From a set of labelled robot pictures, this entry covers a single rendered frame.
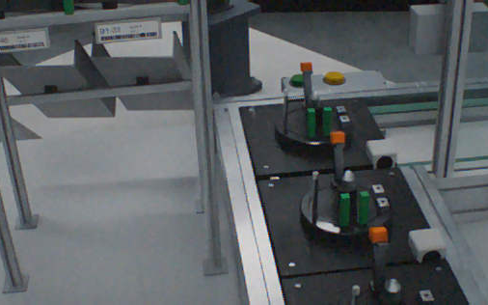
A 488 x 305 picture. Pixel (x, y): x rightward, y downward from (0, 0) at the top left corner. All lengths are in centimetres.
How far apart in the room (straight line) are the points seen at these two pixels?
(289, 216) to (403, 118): 43
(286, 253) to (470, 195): 38
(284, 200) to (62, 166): 53
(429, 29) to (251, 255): 43
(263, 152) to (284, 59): 62
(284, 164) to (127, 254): 30
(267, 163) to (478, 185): 36
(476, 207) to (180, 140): 61
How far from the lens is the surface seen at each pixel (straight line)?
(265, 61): 194
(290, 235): 117
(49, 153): 164
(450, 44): 122
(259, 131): 142
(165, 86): 129
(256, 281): 110
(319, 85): 160
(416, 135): 153
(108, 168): 156
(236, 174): 132
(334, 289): 108
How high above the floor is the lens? 168
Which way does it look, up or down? 32 degrees down
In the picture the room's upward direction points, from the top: 2 degrees counter-clockwise
